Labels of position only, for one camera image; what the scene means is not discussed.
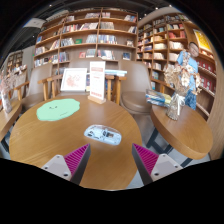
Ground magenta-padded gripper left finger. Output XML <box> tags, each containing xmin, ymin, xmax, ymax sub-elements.
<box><xmin>41</xmin><ymin>143</ymin><xmax>92</xmax><ymax>186</ymax></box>

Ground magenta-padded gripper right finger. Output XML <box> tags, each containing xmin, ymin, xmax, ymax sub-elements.
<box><xmin>131</xmin><ymin>143</ymin><xmax>184</xmax><ymax>186</ymax></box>

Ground transparent grey computer mouse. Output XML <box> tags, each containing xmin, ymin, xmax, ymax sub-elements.
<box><xmin>83</xmin><ymin>124</ymin><xmax>123</xmax><ymax>146</ymax></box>

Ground green blob-shaped mouse pad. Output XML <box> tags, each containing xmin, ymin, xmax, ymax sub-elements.
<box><xmin>35</xmin><ymin>98</ymin><xmax>81</xmax><ymax>122</ymax></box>

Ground round wooden side table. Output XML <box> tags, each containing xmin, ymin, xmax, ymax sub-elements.
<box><xmin>146</xmin><ymin>103</ymin><xmax>214</xmax><ymax>168</ymax></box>
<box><xmin>0</xmin><ymin>99</ymin><xmax>24</xmax><ymax>154</ymax></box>

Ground stack of colourful books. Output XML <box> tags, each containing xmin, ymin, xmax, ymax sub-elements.
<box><xmin>145</xmin><ymin>89</ymin><xmax>173</xmax><ymax>108</ymax></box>

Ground glass vase dried flowers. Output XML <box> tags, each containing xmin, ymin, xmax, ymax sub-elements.
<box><xmin>0</xmin><ymin>69</ymin><xmax>18</xmax><ymax>114</ymax></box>
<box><xmin>163</xmin><ymin>61</ymin><xmax>203</xmax><ymax>122</ymax></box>

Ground brown padded wooden armchair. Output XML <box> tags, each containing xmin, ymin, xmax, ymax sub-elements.
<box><xmin>14</xmin><ymin>63</ymin><xmax>54</xmax><ymax>111</ymax></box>
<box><xmin>118</xmin><ymin>59</ymin><xmax>158</xmax><ymax>116</ymax></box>
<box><xmin>37</xmin><ymin>57</ymin><xmax>128</xmax><ymax>105</ymax></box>

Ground white framed floral picture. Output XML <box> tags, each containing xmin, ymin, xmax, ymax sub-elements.
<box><xmin>60</xmin><ymin>67</ymin><xmax>88</xmax><ymax>93</ymax></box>

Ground white red sign wooden base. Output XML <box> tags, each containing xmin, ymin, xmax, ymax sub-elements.
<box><xmin>87</xmin><ymin>60</ymin><xmax>107</xmax><ymax>105</ymax></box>

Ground person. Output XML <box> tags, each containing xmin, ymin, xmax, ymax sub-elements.
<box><xmin>176</xmin><ymin>41</ymin><xmax>201</xmax><ymax>111</ymax></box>

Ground distant wooden bookshelf unit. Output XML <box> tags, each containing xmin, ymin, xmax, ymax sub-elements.
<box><xmin>6</xmin><ymin>49</ymin><xmax>28</xmax><ymax>84</ymax></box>

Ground curved wooden bookshelf unit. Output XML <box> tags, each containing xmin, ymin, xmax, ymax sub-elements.
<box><xmin>136</xmin><ymin>13</ymin><xmax>224</xmax><ymax>134</ymax></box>

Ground yellow poster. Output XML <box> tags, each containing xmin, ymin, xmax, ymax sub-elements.
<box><xmin>193</xmin><ymin>29</ymin><xmax>213</xmax><ymax>54</ymax></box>

